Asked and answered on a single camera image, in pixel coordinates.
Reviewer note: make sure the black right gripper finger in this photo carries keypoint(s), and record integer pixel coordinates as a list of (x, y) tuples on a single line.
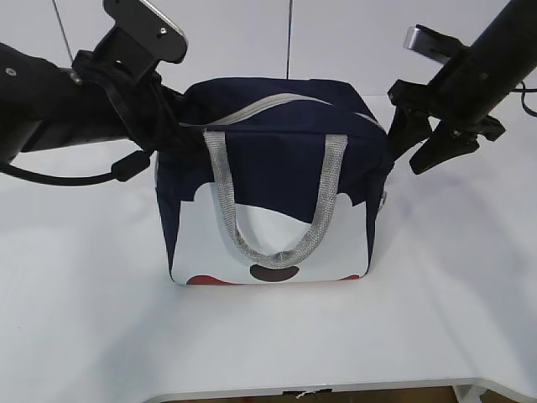
[(409, 127), (444, 144)]

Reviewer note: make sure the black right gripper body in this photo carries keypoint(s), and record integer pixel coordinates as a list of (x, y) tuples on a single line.
[(419, 96)]

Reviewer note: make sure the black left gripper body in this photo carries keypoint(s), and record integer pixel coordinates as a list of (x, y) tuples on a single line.
[(134, 90)]

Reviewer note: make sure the navy blue lunch bag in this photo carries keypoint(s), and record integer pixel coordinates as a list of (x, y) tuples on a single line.
[(285, 187)]

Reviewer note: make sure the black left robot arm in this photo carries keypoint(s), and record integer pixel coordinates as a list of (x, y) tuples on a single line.
[(47, 107)]

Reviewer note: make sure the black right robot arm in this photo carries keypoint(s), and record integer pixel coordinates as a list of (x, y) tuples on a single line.
[(474, 81)]

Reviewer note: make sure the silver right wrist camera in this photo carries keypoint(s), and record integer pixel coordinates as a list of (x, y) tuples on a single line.
[(432, 44)]

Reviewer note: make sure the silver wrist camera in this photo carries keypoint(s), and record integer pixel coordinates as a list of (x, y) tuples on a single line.
[(141, 38), (432, 44)]

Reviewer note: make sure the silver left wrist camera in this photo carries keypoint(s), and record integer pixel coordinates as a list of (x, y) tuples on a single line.
[(141, 38)]

